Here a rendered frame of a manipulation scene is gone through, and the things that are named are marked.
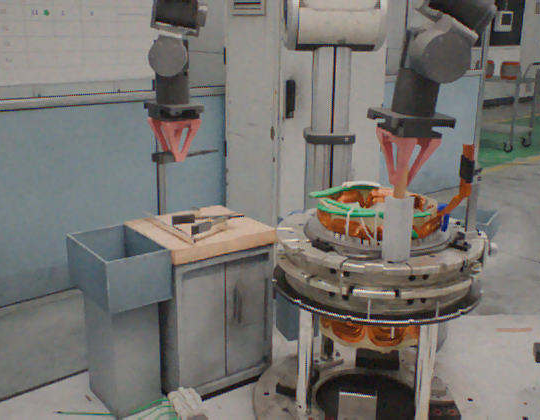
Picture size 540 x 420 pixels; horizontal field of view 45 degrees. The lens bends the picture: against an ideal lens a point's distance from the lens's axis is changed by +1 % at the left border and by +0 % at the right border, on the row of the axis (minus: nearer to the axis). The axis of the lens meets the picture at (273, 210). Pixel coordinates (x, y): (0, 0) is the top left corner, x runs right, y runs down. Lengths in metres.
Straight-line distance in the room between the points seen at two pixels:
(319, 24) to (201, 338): 0.68
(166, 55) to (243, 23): 2.36
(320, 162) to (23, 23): 1.85
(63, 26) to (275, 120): 1.05
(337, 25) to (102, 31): 1.92
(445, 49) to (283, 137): 2.49
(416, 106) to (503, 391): 0.62
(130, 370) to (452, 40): 0.71
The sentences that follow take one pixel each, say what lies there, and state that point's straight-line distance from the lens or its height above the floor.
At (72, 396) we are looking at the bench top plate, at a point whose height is 0.78.
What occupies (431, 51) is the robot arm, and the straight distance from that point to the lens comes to 0.78.
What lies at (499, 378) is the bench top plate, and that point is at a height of 0.78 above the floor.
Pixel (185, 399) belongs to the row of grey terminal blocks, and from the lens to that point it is 1.12.
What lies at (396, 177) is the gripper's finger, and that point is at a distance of 0.89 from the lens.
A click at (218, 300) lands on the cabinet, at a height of 0.96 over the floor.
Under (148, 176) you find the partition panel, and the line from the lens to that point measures 3.43.
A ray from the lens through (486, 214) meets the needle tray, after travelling 1.35.
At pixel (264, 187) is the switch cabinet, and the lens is 3.35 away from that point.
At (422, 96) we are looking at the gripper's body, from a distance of 0.86.
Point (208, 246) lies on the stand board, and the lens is 1.06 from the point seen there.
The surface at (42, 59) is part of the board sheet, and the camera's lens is 3.07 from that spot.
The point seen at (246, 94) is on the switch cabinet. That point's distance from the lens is 3.38.
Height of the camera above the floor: 1.41
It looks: 16 degrees down
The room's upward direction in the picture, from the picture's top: 1 degrees clockwise
